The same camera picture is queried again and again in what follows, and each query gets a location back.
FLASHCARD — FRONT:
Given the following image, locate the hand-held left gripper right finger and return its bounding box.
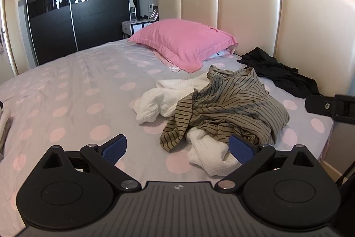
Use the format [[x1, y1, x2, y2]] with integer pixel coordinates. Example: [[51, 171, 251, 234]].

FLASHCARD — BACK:
[[215, 134, 324, 193]]

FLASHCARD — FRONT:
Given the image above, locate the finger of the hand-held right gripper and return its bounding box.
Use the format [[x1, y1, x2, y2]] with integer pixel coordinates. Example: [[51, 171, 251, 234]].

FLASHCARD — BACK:
[[305, 93, 355, 124]]

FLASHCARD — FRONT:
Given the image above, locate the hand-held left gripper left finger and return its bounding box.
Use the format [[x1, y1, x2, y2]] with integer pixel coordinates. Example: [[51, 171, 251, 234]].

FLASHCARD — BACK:
[[35, 135, 141, 192]]

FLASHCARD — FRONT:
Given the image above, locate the striped olive shirt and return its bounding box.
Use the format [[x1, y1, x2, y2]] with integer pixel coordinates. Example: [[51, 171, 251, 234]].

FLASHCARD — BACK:
[[160, 65, 290, 153]]

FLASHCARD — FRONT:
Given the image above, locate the stack of folded clothes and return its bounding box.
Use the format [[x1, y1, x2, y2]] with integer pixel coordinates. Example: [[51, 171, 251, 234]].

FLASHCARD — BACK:
[[0, 101, 13, 161]]

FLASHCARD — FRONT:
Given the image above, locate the black garment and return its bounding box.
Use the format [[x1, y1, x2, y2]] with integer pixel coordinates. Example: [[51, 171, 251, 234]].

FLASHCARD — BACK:
[[237, 47, 321, 99]]

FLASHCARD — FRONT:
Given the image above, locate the white crinkled garment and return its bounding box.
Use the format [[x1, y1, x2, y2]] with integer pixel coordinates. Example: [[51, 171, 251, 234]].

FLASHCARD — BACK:
[[133, 73, 245, 177]]

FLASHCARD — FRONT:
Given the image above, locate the polka dot bed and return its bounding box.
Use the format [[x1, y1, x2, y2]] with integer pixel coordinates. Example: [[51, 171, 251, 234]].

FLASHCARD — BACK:
[[0, 38, 335, 232]]

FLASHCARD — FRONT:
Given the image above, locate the patterned white pillow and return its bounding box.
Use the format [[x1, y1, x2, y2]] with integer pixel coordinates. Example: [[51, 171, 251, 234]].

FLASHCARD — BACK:
[[152, 47, 236, 72]]

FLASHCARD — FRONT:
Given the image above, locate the cream padded headboard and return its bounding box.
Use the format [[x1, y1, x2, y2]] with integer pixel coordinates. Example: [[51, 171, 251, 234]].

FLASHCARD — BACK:
[[158, 0, 355, 99]]

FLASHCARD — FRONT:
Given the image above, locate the white nightstand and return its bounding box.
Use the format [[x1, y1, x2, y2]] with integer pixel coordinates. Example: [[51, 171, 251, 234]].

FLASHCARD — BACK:
[[122, 19, 159, 39]]

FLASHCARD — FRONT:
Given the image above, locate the pink pillow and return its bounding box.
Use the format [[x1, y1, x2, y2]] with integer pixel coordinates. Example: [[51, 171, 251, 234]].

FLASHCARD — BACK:
[[128, 18, 239, 74]]

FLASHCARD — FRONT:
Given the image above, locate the black sliding wardrobe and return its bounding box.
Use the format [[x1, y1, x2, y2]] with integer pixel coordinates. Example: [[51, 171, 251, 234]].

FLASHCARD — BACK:
[[25, 0, 131, 66]]

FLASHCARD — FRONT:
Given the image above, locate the white room door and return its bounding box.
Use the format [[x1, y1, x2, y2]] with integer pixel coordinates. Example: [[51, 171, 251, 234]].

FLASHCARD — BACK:
[[0, 0, 20, 77]]

